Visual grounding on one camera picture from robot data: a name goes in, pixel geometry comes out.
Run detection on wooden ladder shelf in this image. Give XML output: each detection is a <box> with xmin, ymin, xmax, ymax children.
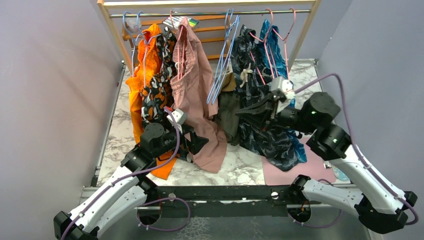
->
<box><xmin>122</xmin><ymin>15</ymin><xmax>230</xmax><ymax>61</ymax></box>

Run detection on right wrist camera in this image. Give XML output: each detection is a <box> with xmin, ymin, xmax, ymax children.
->
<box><xmin>270</xmin><ymin>76</ymin><xmax>296</xmax><ymax>100</ymax></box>

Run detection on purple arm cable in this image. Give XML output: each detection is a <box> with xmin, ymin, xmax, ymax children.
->
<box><xmin>293</xmin><ymin>72</ymin><xmax>420</xmax><ymax>226</ymax></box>
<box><xmin>59</xmin><ymin>107</ymin><xmax>181</xmax><ymax>240</ymax></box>

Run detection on black shark print shorts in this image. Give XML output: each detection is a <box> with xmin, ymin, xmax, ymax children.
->
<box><xmin>230</xmin><ymin>25</ymin><xmax>306</xmax><ymax>172</ymax></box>

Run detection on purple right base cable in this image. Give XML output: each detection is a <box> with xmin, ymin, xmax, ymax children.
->
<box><xmin>287</xmin><ymin>178</ymin><xmax>343</xmax><ymax>229</ymax></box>

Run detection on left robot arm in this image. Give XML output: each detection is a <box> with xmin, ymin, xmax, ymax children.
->
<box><xmin>53</xmin><ymin>123</ymin><xmax>209</xmax><ymax>240</ymax></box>

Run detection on dusty pink shorts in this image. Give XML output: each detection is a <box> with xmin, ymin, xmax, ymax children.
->
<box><xmin>170</xmin><ymin>18</ymin><xmax>227</xmax><ymax>174</ymax></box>

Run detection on pink hanger on pink shorts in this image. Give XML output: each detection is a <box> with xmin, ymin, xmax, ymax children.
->
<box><xmin>175</xmin><ymin>24</ymin><xmax>186</xmax><ymax>81</ymax></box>

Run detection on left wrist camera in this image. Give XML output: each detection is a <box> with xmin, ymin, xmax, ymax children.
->
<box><xmin>164</xmin><ymin>106</ymin><xmax>188</xmax><ymax>133</ymax></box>

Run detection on blue wire hanger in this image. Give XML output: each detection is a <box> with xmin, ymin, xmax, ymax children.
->
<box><xmin>206</xmin><ymin>8</ymin><xmax>240</xmax><ymax>106</ymax></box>

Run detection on olive green shorts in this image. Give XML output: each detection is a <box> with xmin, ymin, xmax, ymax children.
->
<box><xmin>216</xmin><ymin>70</ymin><xmax>241</xmax><ymax>146</ymax></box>

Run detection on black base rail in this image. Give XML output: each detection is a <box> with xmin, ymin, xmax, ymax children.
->
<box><xmin>136</xmin><ymin>185</ymin><xmax>298</xmax><ymax>218</ymax></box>

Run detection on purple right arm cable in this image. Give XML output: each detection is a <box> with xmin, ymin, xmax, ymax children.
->
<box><xmin>293</xmin><ymin>72</ymin><xmax>420</xmax><ymax>226</ymax></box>

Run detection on colourful marker box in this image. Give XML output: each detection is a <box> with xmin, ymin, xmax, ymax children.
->
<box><xmin>162</xmin><ymin>16</ymin><xmax>200</xmax><ymax>30</ymax></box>

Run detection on pink mat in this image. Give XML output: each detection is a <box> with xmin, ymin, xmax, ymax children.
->
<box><xmin>262</xmin><ymin>135</ymin><xmax>337</xmax><ymax>186</ymax></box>

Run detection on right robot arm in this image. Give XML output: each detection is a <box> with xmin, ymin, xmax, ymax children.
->
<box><xmin>236</xmin><ymin>92</ymin><xmax>418</xmax><ymax>234</ymax></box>

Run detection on blue shark print shorts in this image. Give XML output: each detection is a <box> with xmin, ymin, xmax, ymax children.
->
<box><xmin>257</xmin><ymin>19</ymin><xmax>307</xmax><ymax>172</ymax></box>

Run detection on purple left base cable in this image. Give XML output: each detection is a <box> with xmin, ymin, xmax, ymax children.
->
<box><xmin>136</xmin><ymin>197</ymin><xmax>192</xmax><ymax>233</ymax></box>

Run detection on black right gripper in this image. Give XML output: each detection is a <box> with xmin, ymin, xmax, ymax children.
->
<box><xmin>235</xmin><ymin>92</ymin><xmax>317</xmax><ymax>134</ymax></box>

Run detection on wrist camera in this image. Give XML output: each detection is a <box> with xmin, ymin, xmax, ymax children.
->
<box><xmin>270</xmin><ymin>76</ymin><xmax>296</xmax><ymax>100</ymax></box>
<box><xmin>164</xmin><ymin>106</ymin><xmax>188</xmax><ymax>133</ymax></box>

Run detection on metal hanging rod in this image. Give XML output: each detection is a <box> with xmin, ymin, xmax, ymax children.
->
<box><xmin>108</xmin><ymin>9</ymin><xmax>312</xmax><ymax>18</ymax></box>

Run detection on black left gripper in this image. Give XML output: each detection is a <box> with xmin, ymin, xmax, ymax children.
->
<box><xmin>153</xmin><ymin>123</ymin><xmax>209</xmax><ymax>159</ymax></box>

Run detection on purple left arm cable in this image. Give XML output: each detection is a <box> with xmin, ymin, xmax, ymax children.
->
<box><xmin>59</xmin><ymin>107</ymin><xmax>181</xmax><ymax>240</ymax></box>

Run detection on orange black camo shorts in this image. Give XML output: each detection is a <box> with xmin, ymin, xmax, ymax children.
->
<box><xmin>141</xmin><ymin>27</ymin><xmax>177</xmax><ymax>127</ymax></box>

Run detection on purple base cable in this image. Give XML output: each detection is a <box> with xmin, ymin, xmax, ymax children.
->
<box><xmin>287</xmin><ymin>178</ymin><xmax>343</xmax><ymax>229</ymax></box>
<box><xmin>136</xmin><ymin>197</ymin><xmax>192</xmax><ymax>233</ymax></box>

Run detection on blue hanger on orange shorts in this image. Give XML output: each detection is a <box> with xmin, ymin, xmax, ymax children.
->
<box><xmin>122</xmin><ymin>16</ymin><xmax>161</xmax><ymax>92</ymax></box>

